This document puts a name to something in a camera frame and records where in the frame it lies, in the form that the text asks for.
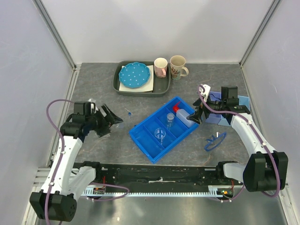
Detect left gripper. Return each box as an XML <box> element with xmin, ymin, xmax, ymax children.
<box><xmin>86</xmin><ymin>104</ymin><xmax>123</xmax><ymax>137</ymax></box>

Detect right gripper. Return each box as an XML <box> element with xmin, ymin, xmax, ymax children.
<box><xmin>187</xmin><ymin>94</ymin><xmax>226</xmax><ymax>125</ymax></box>

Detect white wash bottle red cap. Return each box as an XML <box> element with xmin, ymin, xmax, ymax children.
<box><xmin>172</xmin><ymin>102</ymin><xmax>195</xmax><ymax>128</ymax></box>

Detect glass stoppered bottle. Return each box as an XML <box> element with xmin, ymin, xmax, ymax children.
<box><xmin>166</xmin><ymin>112</ymin><xmax>175</xmax><ymax>129</ymax></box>

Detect blue safety glasses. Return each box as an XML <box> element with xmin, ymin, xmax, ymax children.
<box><xmin>204</xmin><ymin>132</ymin><xmax>227</xmax><ymax>152</ymax></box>

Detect clear glass beaker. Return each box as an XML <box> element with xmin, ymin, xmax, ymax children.
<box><xmin>154</xmin><ymin>127</ymin><xmax>166</xmax><ymax>144</ymax></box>

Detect round glass flask white stopper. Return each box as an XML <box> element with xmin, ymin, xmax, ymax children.
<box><xmin>88</xmin><ymin>98</ymin><xmax>96</xmax><ymax>104</ymax></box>

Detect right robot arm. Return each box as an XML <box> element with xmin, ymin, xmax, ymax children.
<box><xmin>187</xmin><ymin>84</ymin><xmax>288</xmax><ymax>197</ymax></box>

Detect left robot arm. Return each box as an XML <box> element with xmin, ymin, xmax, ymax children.
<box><xmin>30</xmin><ymin>101</ymin><xmax>123</xmax><ymax>225</ymax></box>

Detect purple and blue organizer bins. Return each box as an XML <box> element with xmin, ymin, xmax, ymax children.
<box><xmin>205</xmin><ymin>91</ymin><xmax>250</xmax><ymax>127</ymax></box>

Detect grey plastic tray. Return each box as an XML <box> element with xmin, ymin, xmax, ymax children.
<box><xmin>113</xmin><ymin>61</ymin><xmax>171</xmax><ymax>97</ymax></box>

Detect blue divided plastic tray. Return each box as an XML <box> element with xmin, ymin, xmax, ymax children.
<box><xmin>129</xmin><ymin>97</ymin><xmax>198</xmax><ymax>163</ymax></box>

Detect beige patterned mug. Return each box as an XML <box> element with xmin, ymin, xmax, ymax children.
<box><xmin>170</xmin><ymin>55</ymin><xmax>189</xmax><ymax>80</ymax></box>

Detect white square plate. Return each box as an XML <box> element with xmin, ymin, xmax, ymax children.
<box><xmin>119</xmin><ymin>65</ymin><xmax>154</xmax><ymax>92</ymax></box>

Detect blue polka dot plate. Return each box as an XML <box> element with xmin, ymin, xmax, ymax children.
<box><xmin>119</xmin><ymin>62</ymin><xmax>150</xmax><ymax>89</ymax></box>

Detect pink mug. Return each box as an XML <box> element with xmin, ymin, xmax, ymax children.
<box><xmin>154</xmin><ymin>58</ymin><xmax>168</xmax><ymax>78</ymax></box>

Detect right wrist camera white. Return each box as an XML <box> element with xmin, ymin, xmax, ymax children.
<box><xmin>199</xmin><ymin>84</ymin><xmax>211</xmax><ymax>102</ymax></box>

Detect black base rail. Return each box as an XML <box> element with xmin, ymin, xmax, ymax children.
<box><xmin>49</xmin><ymin>160</ymin><xmax>249</xmax><ymax>194</ymax></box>

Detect grey cable duct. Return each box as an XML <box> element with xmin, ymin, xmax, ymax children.
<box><xmin>81</xmin><ymin>186</ymin><xmax>233</xmax><ymax>198</ymax></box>

